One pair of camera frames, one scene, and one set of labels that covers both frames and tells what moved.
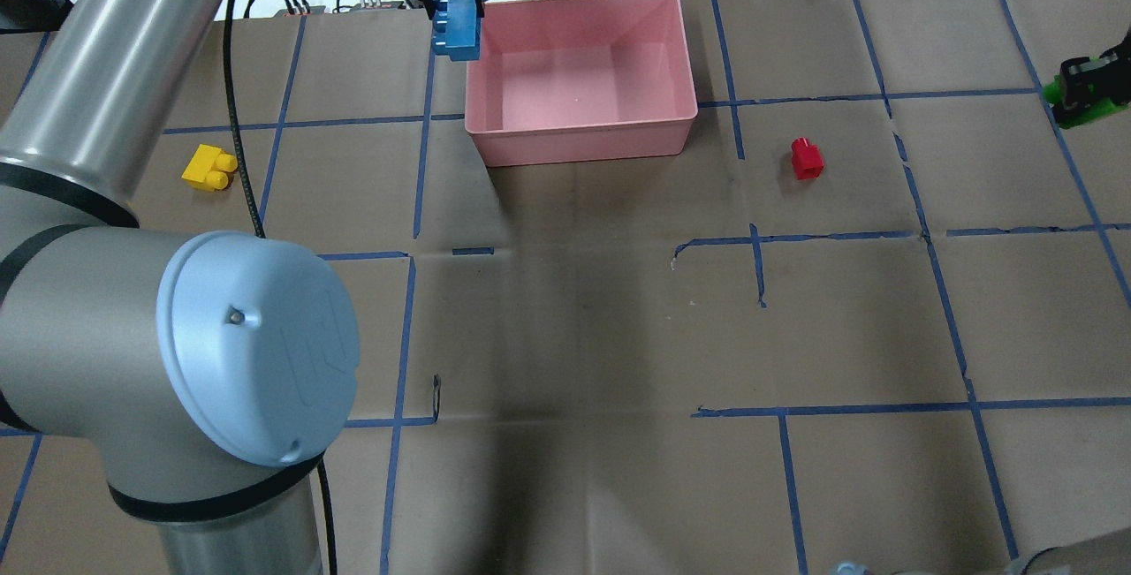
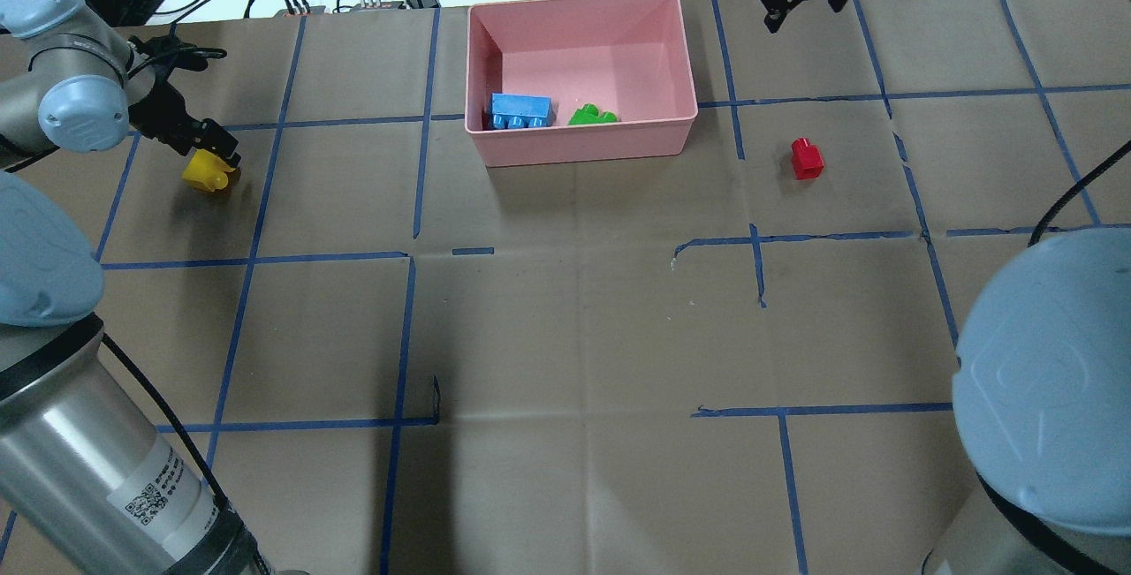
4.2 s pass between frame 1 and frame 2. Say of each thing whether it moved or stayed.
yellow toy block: stayed
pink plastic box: stayed
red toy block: stayed
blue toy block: moved
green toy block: moved
